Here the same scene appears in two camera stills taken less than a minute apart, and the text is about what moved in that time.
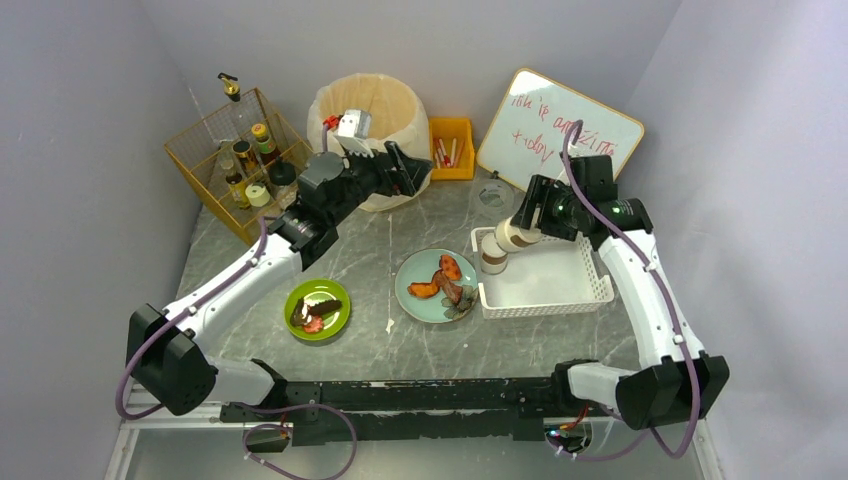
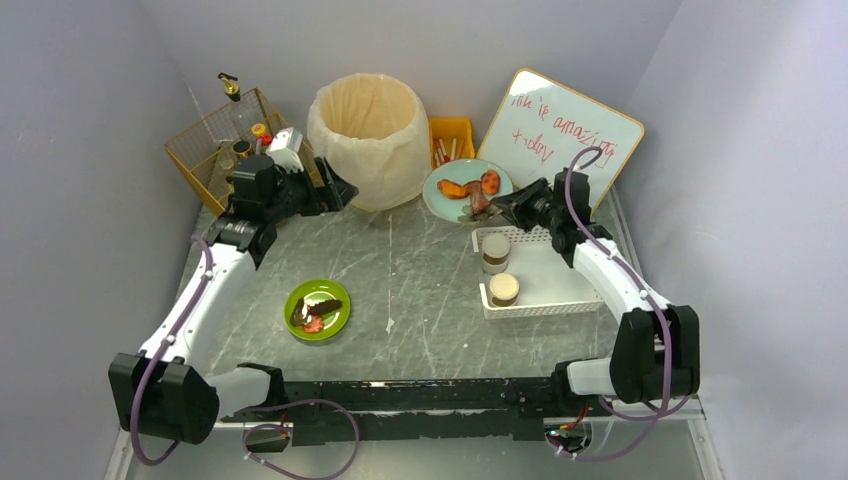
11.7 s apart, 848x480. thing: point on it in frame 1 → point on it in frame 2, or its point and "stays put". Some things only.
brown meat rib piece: [455, 292] → [478, 200]
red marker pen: [447, 159] stays put
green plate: [313, 291] stays put
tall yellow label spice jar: [246, 155] stays put
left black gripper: [386, 171] → [318, 188]
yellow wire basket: [243, 160] stays put
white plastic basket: [551, 275] stays put
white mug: [493, 259] stays put
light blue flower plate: [421, 267] → [462, 171]
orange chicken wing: [421, 290] → [453, 190]
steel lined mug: [514, 239] → [503, 290]
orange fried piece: [449, 265] → [490, 182]
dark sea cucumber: [324, 306] stays put
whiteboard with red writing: [538, 118] stays put
